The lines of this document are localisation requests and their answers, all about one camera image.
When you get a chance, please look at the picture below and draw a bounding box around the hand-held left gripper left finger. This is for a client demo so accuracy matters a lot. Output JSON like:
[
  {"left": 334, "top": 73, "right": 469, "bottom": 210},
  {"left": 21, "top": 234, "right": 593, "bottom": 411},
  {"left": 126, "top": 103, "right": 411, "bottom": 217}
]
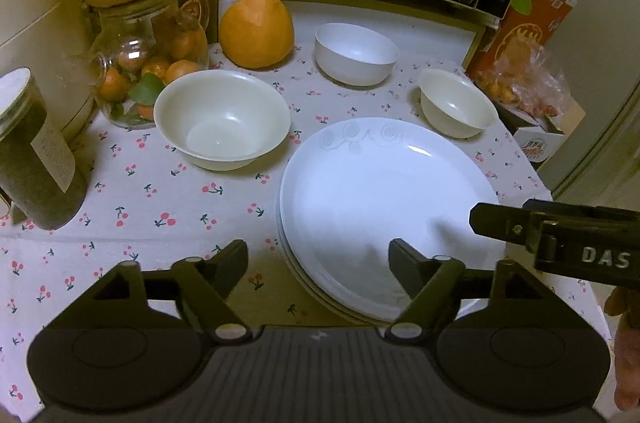
[{"left": 94, "top": 239, "right": 252, "bottom": 347}]

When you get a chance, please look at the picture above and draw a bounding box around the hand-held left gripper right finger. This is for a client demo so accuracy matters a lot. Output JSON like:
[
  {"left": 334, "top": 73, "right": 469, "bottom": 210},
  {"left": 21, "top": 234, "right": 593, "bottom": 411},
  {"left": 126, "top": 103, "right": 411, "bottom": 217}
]
[{"left": 383, "top": 238, "right": 549, "bottom": 346}]

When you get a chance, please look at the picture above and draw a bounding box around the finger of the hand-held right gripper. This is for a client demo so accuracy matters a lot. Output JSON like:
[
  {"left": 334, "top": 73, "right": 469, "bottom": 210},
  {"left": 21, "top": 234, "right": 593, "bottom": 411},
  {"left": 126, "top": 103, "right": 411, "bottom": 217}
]
[{"left": 469, "top": 202, "right": 539, "bottom": 250}]

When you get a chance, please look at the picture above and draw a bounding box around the white plate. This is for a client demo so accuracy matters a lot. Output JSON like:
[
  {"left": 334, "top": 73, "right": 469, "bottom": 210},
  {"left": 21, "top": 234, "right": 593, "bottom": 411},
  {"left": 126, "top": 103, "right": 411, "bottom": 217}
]
[{"left": 279, "top": 117, "right": 501, "bottom": 321}]

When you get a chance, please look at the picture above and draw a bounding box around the cream bowl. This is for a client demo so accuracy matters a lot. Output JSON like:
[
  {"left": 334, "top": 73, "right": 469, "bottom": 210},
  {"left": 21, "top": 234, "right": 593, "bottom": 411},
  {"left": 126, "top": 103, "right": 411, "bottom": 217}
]
[
  {"left": 417, "top": 68, "right": 500, "bottom": 139},
  {"left": 153, "top": 70, "right": 292, "bottom": 172}
]

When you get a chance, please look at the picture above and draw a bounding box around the white bowl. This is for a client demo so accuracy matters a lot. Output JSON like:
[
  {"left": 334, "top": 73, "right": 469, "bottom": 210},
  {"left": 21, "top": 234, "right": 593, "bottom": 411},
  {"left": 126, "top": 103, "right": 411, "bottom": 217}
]
[{"left": 314, "top": 23, "right": 400, "bottom": 87}]

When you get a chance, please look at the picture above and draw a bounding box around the person's right hand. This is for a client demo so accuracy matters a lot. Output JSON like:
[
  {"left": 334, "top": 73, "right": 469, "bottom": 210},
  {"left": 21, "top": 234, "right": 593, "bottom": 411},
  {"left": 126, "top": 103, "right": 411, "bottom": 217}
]
[{"left": 604, "top": 287, "right": 640, "bottom": 412}]

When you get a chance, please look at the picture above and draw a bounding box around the cherry print tablecloth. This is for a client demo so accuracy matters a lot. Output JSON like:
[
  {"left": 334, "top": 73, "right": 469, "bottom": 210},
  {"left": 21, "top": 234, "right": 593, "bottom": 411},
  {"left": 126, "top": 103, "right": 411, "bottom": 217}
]
[{"left": 0, "top": 38, "right": 618, "bottom": 419}]

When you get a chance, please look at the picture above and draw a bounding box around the black and white cardboard box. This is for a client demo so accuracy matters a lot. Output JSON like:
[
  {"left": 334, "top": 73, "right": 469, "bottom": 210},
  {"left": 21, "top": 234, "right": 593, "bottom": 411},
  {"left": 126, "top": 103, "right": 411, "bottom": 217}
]
[{"left": 492, "top": 96, "right": 587, "bottom": 165}]

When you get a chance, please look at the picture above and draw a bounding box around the plastic bag of oranges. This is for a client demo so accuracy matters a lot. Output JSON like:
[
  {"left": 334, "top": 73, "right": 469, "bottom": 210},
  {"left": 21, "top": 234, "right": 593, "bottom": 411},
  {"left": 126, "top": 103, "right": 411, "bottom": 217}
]
[{"left": 471, "top": 42, "right": 572, "bottom": 120}]

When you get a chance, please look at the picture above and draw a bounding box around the grey refrigerator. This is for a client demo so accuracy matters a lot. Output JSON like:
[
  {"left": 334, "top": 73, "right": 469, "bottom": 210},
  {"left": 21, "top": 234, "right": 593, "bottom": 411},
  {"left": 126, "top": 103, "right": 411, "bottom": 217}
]
[{"left": 536, "top": 0, "right": 640, "bottom": 205}]

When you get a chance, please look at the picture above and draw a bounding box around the orange printed box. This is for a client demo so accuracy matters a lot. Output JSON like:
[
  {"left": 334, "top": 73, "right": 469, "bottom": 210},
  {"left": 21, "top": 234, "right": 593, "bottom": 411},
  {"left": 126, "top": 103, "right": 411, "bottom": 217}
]
[{"left": 466, "top": 0, "right": 577, "bottom": 79}]

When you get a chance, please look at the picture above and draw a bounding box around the pile of kumquats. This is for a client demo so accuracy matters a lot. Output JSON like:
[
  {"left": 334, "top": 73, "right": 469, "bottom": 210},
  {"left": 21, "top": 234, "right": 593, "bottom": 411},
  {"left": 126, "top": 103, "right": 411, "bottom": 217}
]
[{"left": 96, "top": 28, "right": 202, "bottom": 122}]

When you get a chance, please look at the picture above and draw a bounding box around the dark jar with white lid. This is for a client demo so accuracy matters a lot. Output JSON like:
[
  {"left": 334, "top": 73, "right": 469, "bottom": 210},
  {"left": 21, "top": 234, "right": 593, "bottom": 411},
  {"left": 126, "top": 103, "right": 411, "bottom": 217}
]
[{"left": 0, "top": 68, "right": 89, "bottom": 231}]

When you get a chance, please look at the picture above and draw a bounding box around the glass jar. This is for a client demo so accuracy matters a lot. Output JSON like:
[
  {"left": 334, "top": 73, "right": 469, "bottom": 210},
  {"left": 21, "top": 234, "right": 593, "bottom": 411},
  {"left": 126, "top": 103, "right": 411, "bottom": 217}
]
[{"left": 89, "top": 0, "right": 209, "bottom": 130}]

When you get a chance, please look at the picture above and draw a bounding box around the white kitchen appliance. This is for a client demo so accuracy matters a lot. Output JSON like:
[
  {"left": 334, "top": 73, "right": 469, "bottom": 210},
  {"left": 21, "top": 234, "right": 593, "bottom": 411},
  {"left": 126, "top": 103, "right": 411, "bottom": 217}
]
[{"left": 0, "top": 0, "right": 103, "bottom": 141}]

